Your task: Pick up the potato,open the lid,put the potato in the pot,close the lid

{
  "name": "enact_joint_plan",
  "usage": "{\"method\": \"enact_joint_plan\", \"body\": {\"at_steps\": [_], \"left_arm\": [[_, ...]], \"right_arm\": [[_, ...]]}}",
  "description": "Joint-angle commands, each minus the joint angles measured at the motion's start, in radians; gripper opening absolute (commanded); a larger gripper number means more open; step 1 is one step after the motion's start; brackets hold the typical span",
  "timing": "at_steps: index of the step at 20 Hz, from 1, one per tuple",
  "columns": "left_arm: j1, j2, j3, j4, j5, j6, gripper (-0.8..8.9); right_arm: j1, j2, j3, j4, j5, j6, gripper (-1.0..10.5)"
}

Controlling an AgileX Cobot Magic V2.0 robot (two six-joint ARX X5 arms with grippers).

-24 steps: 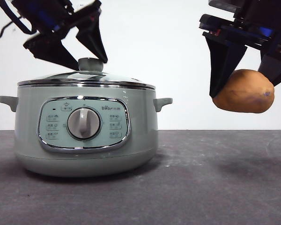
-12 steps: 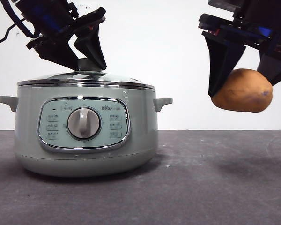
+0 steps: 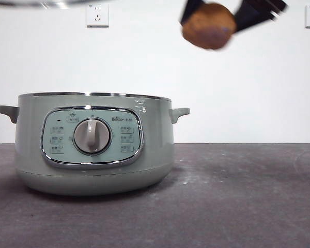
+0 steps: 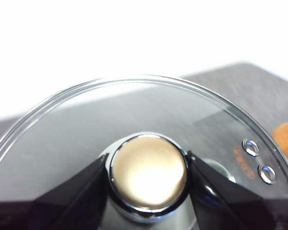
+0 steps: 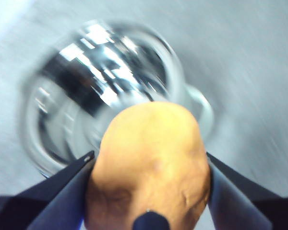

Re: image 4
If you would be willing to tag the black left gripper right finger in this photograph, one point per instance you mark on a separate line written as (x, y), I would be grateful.
(230, 210)

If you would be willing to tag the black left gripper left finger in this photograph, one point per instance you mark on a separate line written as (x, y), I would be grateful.
(62, 213)

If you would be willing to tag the glass lid with green knob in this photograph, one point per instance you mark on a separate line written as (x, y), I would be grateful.
(148, 172)

